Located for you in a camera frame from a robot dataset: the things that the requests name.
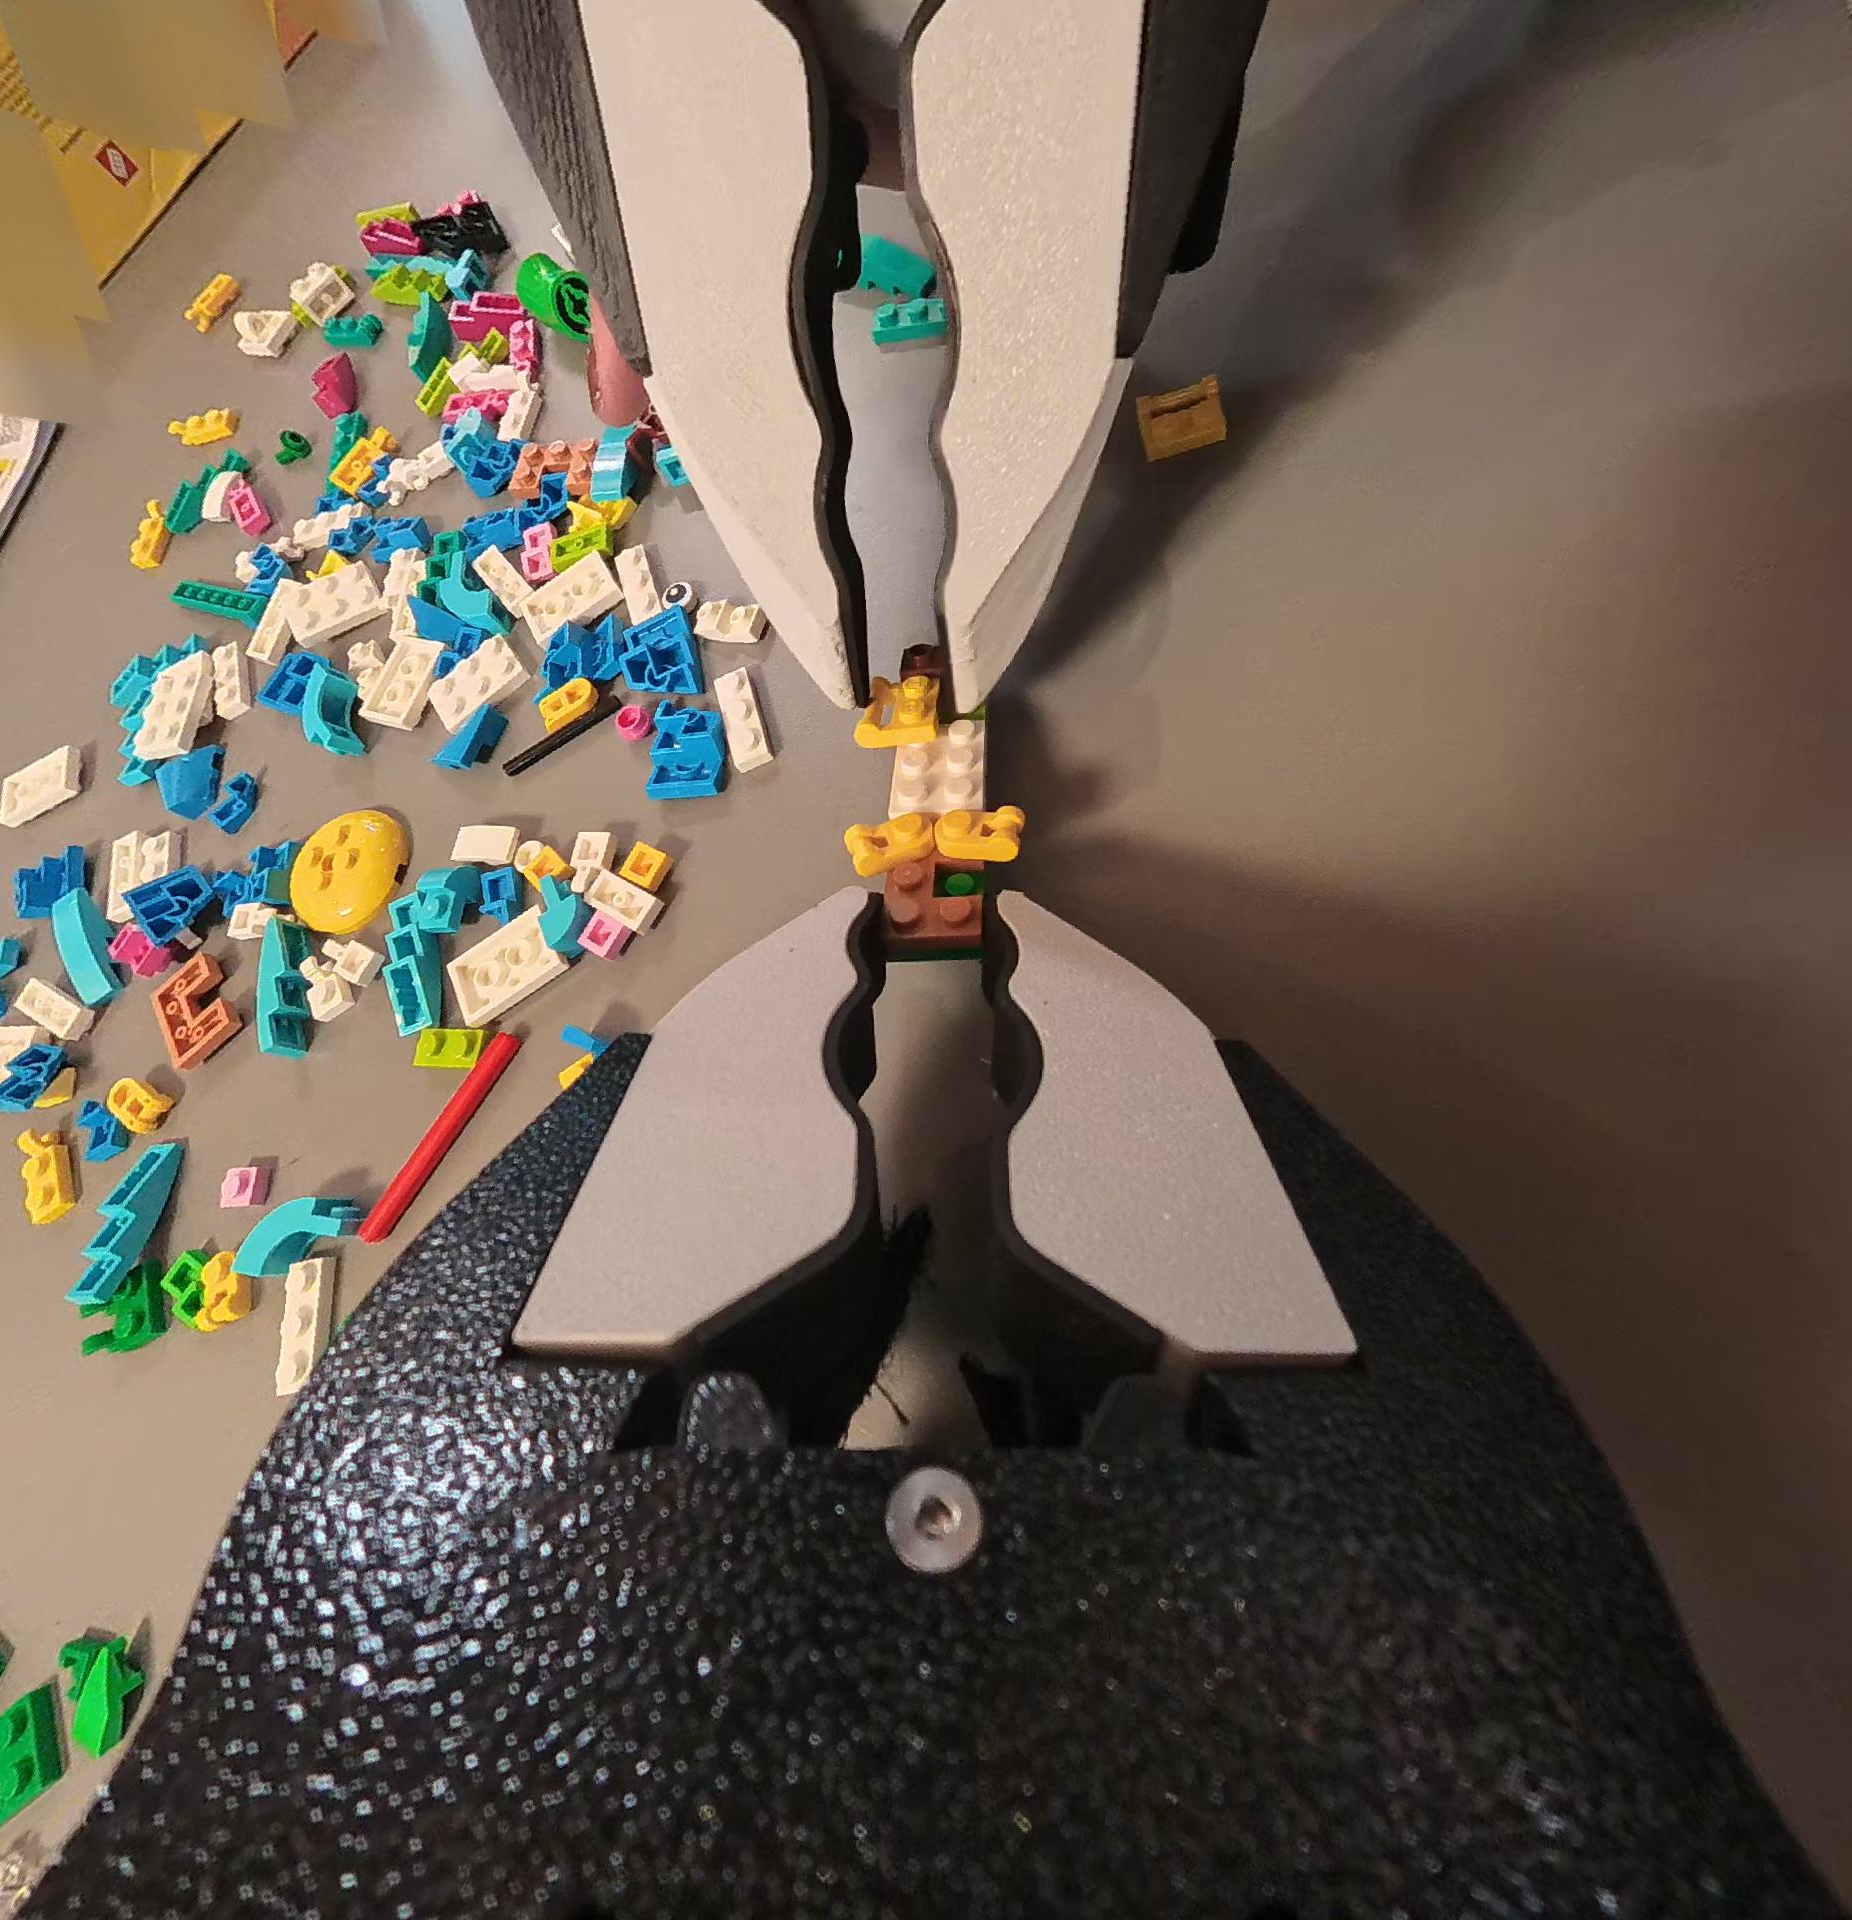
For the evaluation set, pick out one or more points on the yellow round toy dish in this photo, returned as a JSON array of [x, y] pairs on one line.
[[348, 869]]

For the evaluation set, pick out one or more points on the pile of colourful toy bricks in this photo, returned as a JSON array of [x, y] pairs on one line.
[[355, 644]]

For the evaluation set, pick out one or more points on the green toy plant piece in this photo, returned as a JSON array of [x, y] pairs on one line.
[[103, 1688]]

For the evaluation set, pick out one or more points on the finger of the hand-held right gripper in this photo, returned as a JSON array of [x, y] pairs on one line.
[[702, 226], [1030, 226]]

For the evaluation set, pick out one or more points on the yellow toy brick plate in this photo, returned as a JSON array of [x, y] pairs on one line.
[[1184, 423]]

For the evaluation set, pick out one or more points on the green round toy piece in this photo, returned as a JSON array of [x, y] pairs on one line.
[[555, 298]]

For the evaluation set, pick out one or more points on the green flat toy plate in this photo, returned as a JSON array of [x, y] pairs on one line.
[[18, 1763]]

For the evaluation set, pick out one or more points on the toy brick tower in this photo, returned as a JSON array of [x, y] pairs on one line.
[[942, 782]]

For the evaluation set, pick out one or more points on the teal curved toy brick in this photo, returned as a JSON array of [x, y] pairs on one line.
[[895, 268]]

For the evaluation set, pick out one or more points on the black toy rod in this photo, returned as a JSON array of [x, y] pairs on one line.
[[558, 739]]

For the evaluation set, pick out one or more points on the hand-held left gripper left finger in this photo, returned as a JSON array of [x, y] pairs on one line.
[[717, 1155]]

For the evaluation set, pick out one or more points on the red toy rod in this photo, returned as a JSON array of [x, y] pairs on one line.
[[439, 1137]]

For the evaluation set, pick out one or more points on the yellow cardboard box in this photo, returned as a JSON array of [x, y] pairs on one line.
[[147, 210]]

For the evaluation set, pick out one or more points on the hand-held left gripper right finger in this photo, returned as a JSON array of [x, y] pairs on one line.
[[1152, 1172]]

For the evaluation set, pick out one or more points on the yellow flower toy piece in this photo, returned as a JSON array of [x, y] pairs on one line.
[[895, 717]]

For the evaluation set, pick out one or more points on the person's right hand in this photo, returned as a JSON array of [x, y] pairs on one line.
[[617, 369]]

